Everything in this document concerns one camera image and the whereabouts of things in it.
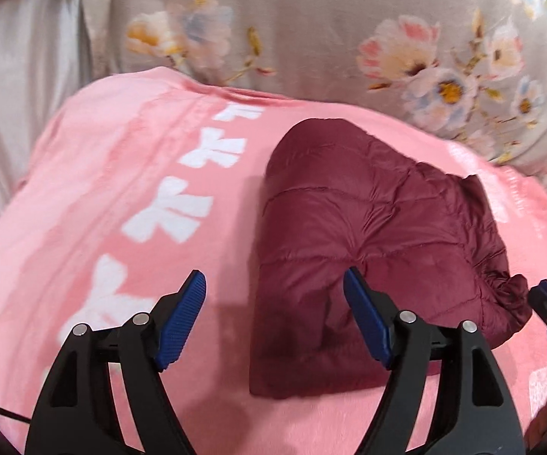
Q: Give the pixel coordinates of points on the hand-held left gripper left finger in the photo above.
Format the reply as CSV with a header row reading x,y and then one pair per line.
x,y
181,322

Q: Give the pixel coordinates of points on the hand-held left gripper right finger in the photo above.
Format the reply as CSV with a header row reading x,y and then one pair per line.
x,y
368,322

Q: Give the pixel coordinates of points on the maroon puffer jacket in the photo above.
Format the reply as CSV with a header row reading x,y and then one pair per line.
x,y
373,227

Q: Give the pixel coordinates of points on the pink blanket with white print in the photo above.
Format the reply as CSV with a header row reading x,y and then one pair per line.
x,y
88,175

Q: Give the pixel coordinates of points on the plain grey satin cloth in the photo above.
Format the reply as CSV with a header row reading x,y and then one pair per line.
x,y
17,104

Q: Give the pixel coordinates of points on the grey floral bedsheet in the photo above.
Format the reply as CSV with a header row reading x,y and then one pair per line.
x,y
325,33

